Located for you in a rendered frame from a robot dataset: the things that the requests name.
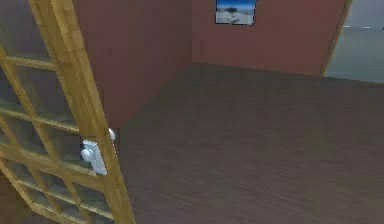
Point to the wooden glass-paned room door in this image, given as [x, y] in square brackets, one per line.
[66, 63]

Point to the framed blue landscape picture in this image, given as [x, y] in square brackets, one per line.
[235, 12]

